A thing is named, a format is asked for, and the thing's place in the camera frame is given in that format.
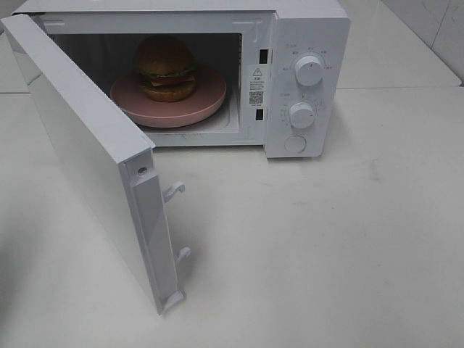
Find toy hamburger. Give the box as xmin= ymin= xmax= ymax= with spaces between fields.
xmin=134 ymin=34 xmax=196 ymax=102

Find upper white power knob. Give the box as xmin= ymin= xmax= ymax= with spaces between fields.
xmin=294 ymin=52 xmax=325 ymax=87

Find lower white timer knob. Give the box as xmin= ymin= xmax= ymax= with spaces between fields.
xmin=289 ymin=102 xmax=315 ymax=129

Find round white door button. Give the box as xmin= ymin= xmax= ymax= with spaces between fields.
xmin=284 ymin=136 xmax=307 ymax=153

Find white microwave oven body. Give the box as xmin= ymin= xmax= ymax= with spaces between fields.
xmin=9 ymin=1 xmax=351 ymax=158

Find white warning label sticker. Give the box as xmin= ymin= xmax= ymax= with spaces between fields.
xmin=245 ymin=64 xmax=268 ymax=107

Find pink round plate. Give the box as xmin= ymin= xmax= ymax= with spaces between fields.
xmin=110 ymin=65 xmax=227 ymax=128

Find white microwave door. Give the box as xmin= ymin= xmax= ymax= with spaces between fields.
xmin=1 ymin=14 xmax=190 ymax=314

